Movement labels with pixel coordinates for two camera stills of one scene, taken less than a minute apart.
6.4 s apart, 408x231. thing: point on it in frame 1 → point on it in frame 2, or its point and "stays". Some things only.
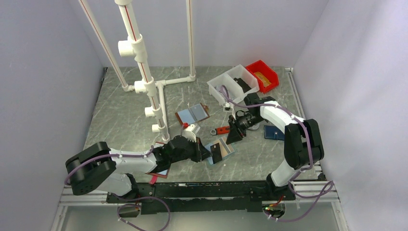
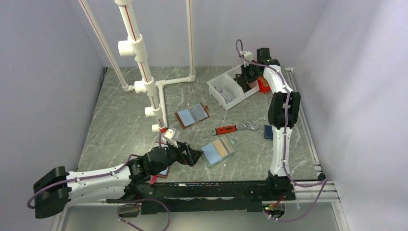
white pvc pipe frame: x=134 y=46 stays
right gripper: x=236 y=133 → x=245 y=79
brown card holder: x=195 y=114 stays
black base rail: x=201 y=197 stays
